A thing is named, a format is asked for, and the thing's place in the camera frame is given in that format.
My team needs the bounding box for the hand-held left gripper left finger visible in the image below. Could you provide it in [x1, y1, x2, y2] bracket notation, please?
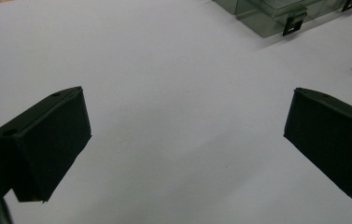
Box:
[0, 86, 92, 203]

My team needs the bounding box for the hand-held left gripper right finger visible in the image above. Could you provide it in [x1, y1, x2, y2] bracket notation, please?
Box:
[283, 87, 352, 201]

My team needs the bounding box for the clear plastic organizer box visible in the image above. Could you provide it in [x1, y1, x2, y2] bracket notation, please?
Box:
[212, 0, 352, 39]

